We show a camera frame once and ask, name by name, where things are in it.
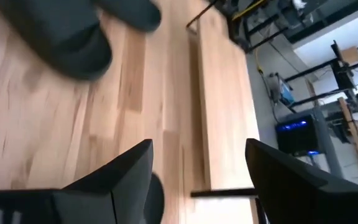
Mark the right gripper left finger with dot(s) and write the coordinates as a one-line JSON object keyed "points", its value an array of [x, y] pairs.
{"points": [[104, 202]]}

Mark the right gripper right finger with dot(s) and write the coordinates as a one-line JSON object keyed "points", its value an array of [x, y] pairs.
{"points": [[291, 193]]}

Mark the black computer tower blue lights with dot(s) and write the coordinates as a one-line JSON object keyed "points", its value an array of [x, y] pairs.
{"points": [[295, 137]]}

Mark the grey metal table leg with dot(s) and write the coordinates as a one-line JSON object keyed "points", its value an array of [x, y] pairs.
{"points": [[328, 146]]}

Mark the light wooden plank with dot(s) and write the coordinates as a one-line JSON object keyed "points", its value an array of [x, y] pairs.
{"points": [[354, 137]]}

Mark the blue and grey device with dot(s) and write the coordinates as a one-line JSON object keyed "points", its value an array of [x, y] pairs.
{"points": [[284, 91]]}

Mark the brown cardboard piece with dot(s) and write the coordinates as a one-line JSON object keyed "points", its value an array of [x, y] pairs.
{"points": [[350, 55]]}

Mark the wooden shelf black metal frame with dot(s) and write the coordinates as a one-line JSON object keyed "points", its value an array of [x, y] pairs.
{"points": [[225, 109]]}

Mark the black metal table frame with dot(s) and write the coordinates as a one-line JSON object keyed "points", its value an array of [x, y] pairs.
{"points": [[340, 71]]}

